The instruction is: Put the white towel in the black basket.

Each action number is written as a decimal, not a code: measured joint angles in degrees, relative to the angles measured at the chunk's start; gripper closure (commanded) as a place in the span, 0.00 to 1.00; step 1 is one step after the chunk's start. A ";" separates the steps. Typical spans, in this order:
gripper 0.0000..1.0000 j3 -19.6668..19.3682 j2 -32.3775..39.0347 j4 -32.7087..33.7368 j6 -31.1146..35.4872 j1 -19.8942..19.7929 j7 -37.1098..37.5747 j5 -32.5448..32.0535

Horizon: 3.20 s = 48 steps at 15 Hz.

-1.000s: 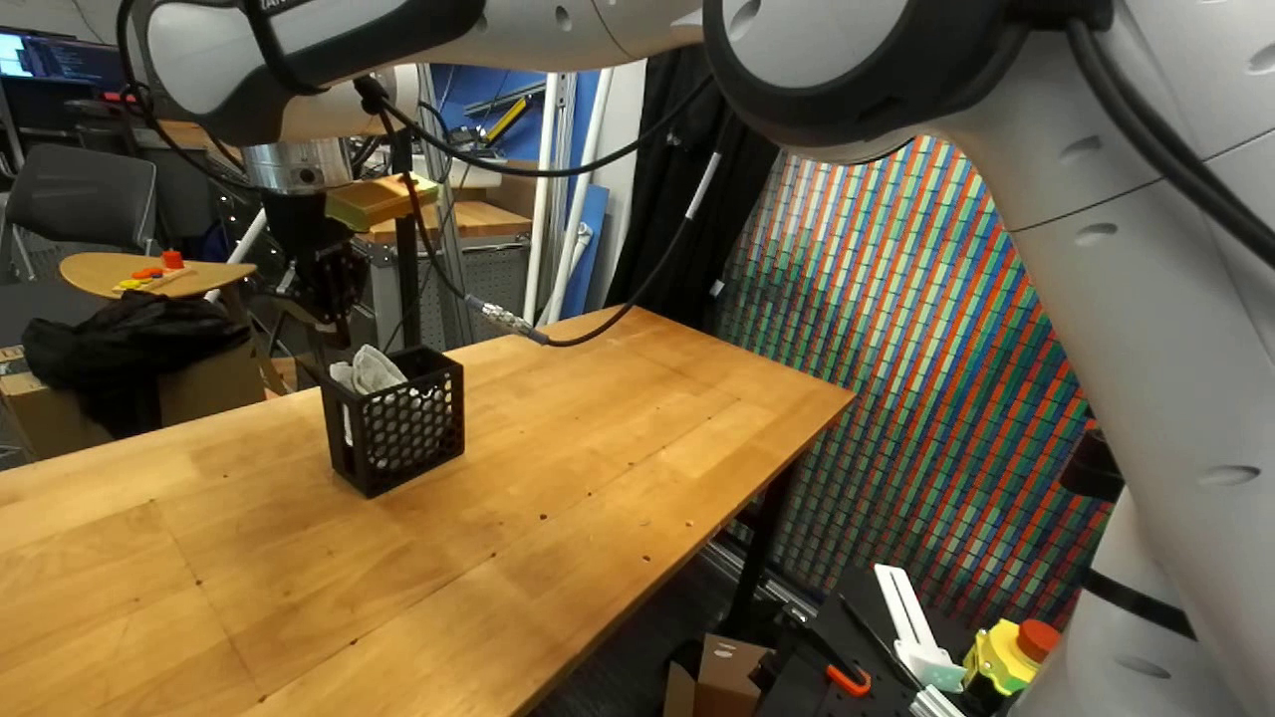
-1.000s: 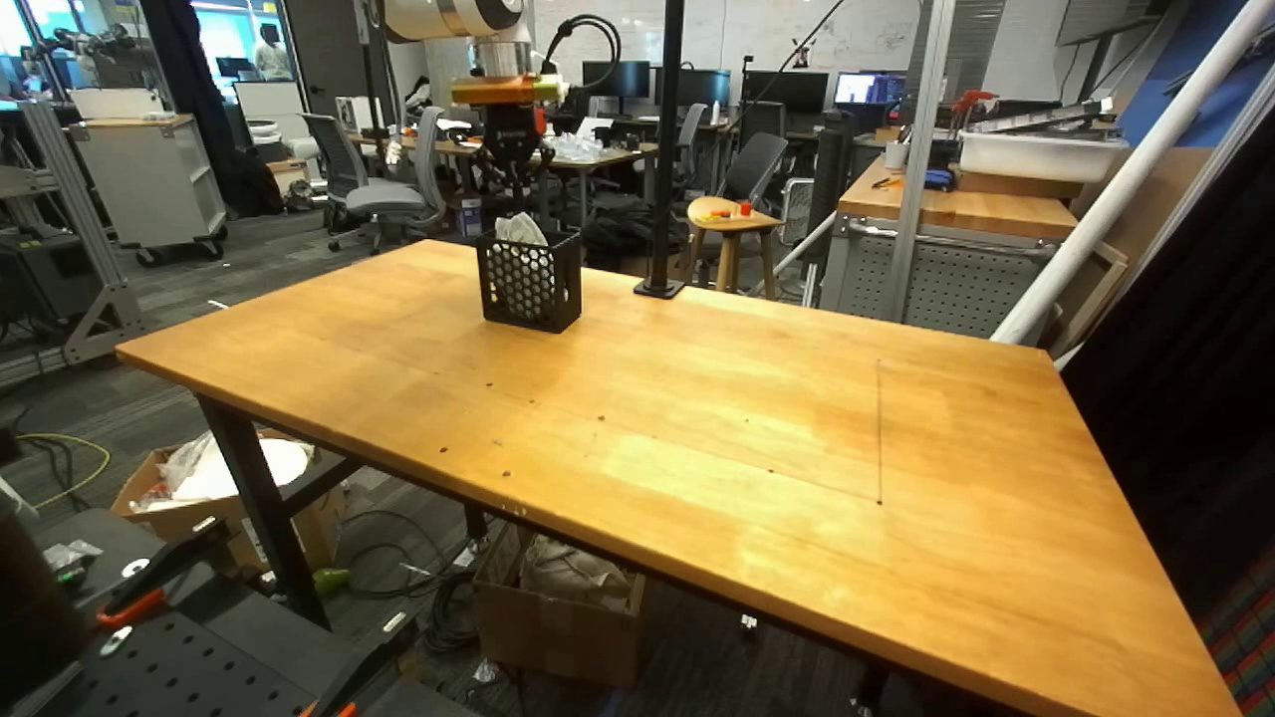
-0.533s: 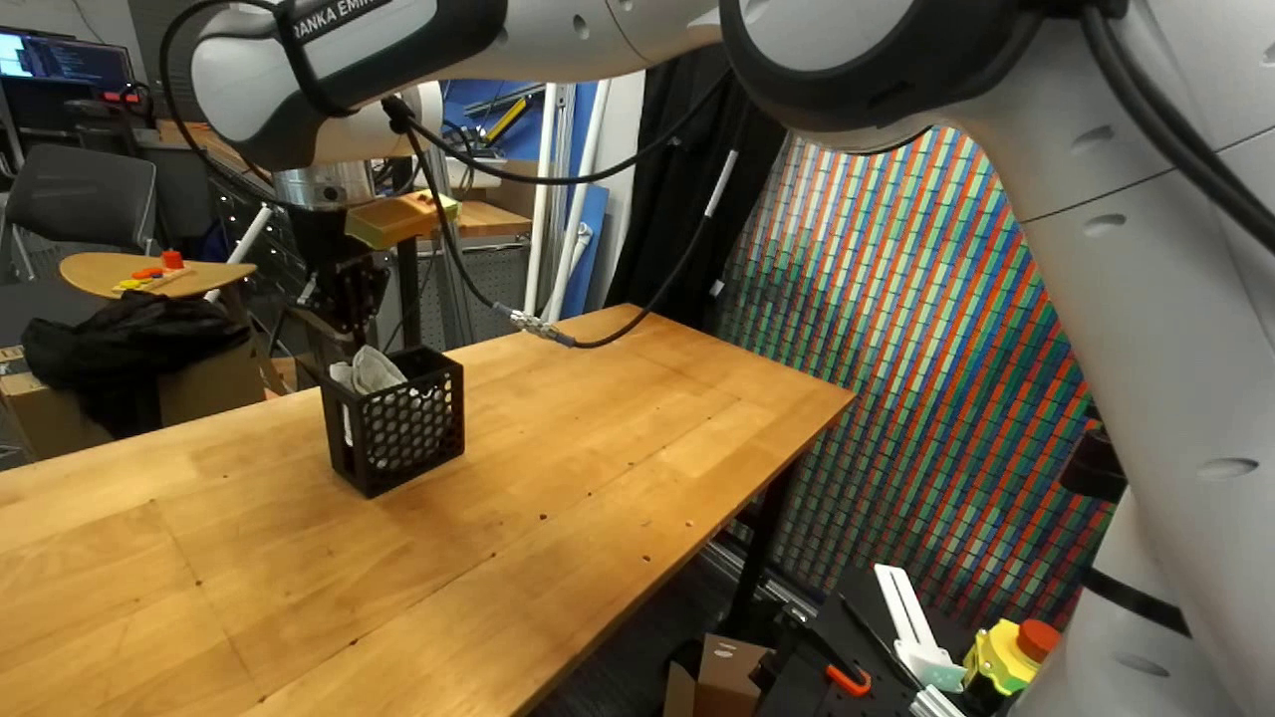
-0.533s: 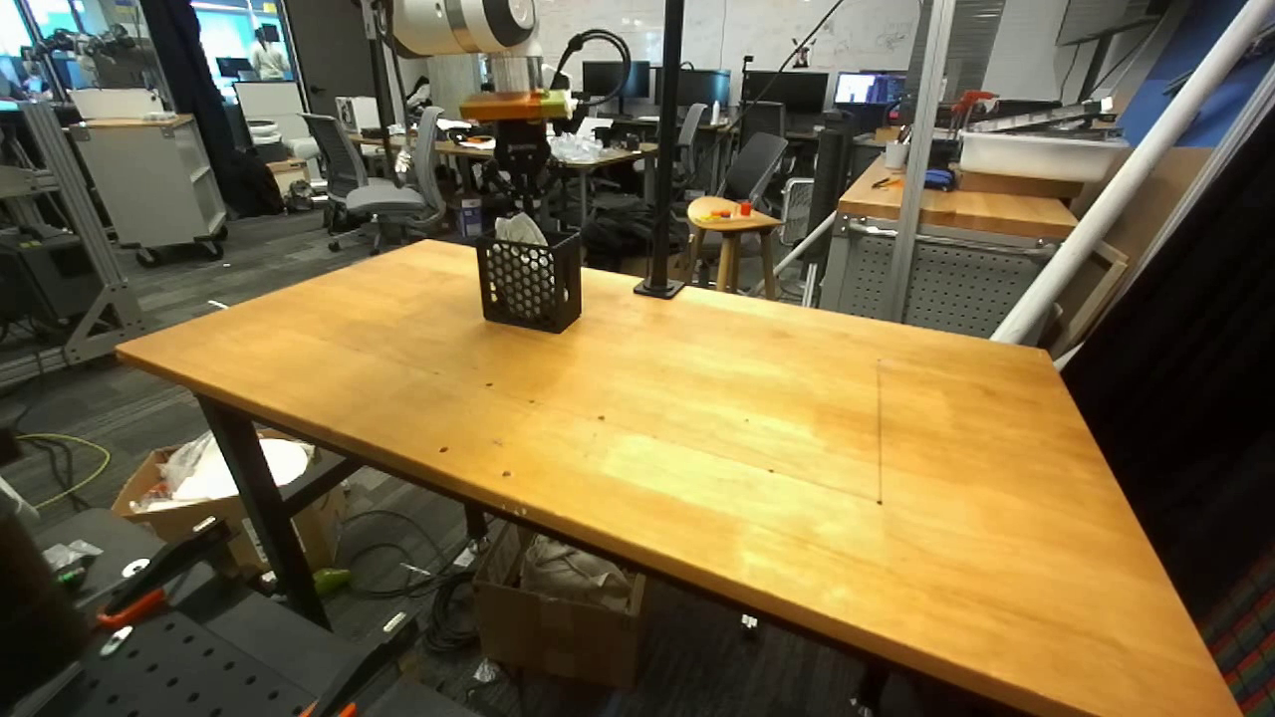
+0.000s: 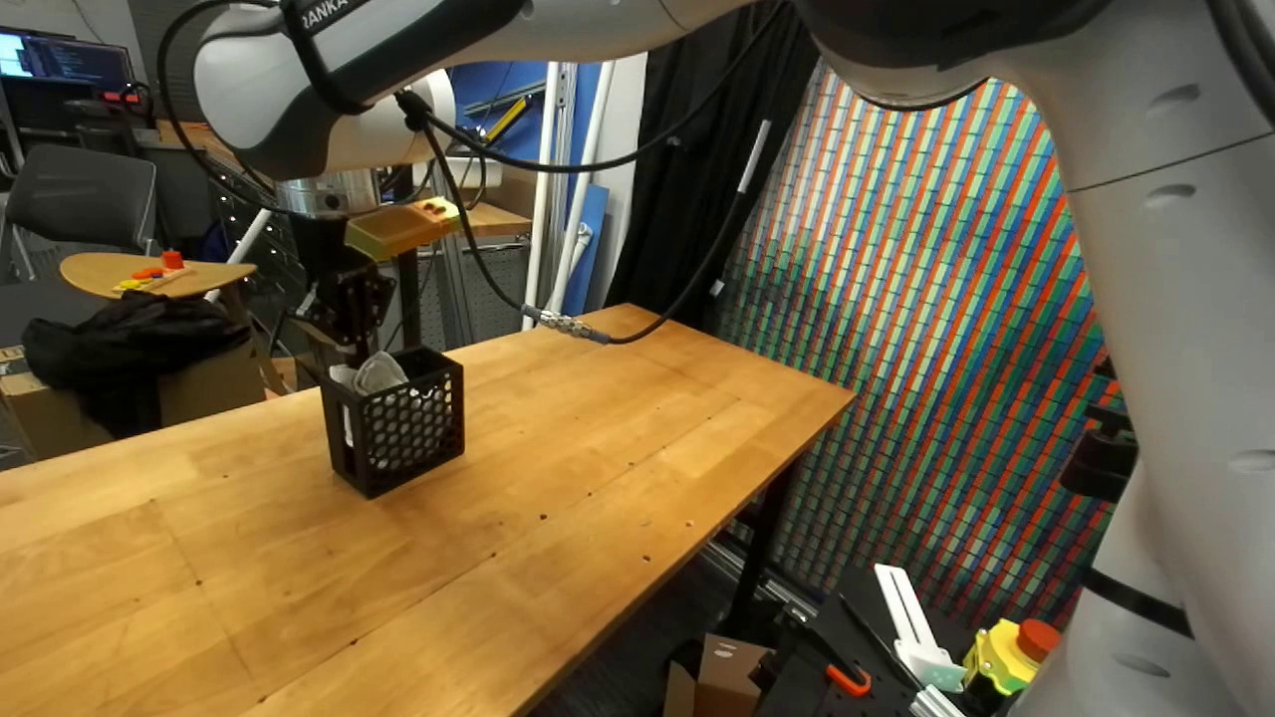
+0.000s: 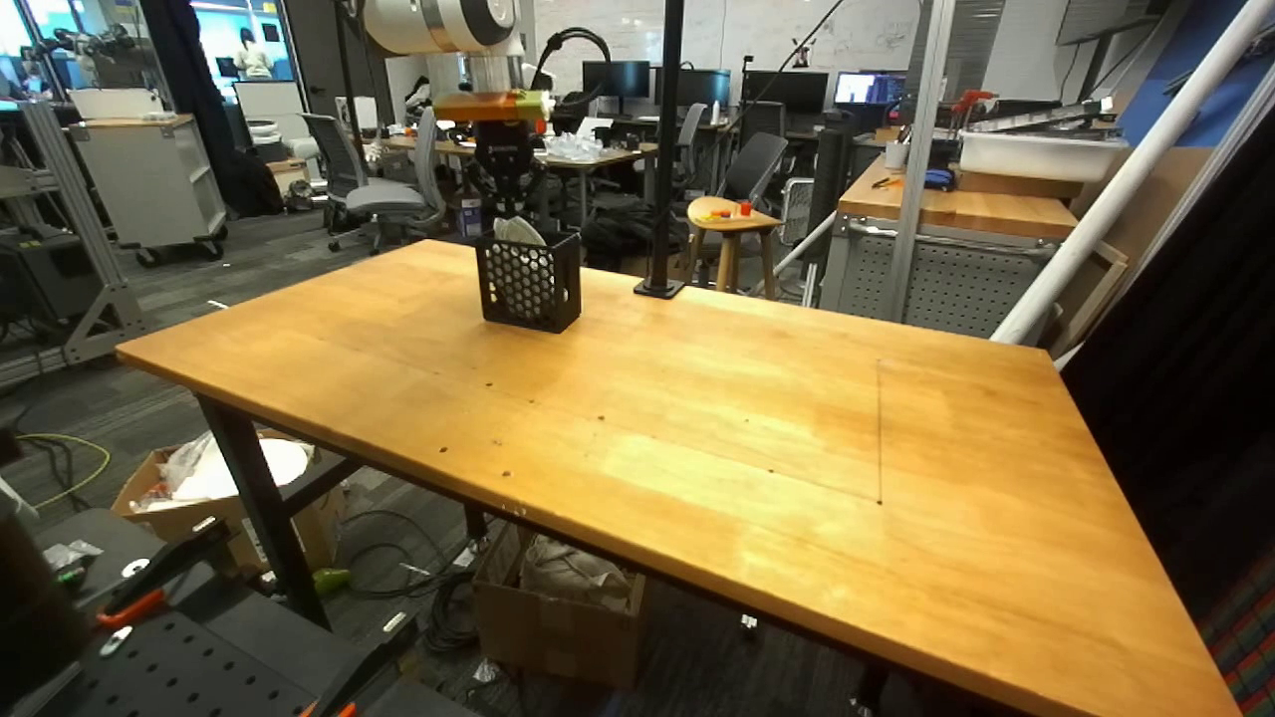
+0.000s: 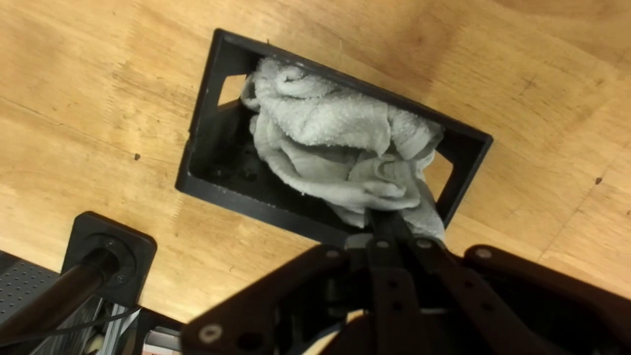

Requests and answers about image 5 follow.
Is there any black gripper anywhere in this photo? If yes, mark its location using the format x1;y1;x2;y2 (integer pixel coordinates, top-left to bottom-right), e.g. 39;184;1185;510
303;213;404;367

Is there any black perforated plastic basket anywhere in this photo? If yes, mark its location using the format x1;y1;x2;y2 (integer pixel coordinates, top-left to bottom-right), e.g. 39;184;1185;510
315;344;471;502

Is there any large brown cardboard box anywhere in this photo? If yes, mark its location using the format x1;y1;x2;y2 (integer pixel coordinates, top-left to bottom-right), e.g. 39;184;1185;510
0;335;274;464

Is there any small orange toy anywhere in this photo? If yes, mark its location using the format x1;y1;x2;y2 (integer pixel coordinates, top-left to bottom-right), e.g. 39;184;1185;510
128;247;192;287

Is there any round wooden stool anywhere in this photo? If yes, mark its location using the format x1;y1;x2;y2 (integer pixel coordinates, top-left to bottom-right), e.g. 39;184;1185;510
58;247;258;309

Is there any black jacket pile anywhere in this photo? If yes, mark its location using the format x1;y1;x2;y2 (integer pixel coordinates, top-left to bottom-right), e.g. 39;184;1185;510
20;291;258;439

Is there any white diagonal pole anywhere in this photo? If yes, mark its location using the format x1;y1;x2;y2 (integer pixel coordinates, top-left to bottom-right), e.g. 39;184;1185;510
517;55;565;328

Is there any blue board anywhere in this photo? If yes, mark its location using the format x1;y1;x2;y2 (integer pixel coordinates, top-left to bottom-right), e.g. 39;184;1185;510
445;55;617;318

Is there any black office chair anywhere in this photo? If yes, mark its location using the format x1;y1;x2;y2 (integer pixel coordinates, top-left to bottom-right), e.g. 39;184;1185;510
4;140;164;270

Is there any black cloth curtain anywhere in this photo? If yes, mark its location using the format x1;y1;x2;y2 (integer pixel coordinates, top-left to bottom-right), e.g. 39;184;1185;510
606;0;824;340

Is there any black computer monitor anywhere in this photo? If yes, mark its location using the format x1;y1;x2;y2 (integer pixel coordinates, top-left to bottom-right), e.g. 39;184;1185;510
20;31;141;96

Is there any black metal table leg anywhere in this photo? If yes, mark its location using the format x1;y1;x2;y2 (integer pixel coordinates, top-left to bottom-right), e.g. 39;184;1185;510
716;453;807;646

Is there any colourful striped panel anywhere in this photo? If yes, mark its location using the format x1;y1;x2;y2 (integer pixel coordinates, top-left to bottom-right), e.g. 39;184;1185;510
712;66;1136;646

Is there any yellow emergency stop button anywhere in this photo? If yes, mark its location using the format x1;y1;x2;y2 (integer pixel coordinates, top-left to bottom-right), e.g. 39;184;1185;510
957;615;1068;704

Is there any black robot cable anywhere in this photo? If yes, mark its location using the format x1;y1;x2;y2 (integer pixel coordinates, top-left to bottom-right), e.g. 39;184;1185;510
156;0;815;350

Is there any orange handled tool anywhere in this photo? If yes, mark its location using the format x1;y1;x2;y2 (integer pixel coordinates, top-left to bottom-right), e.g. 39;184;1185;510
819;658;880;704

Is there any white plastic bracket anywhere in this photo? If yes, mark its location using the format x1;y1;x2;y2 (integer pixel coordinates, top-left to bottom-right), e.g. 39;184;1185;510
866;559;969;698

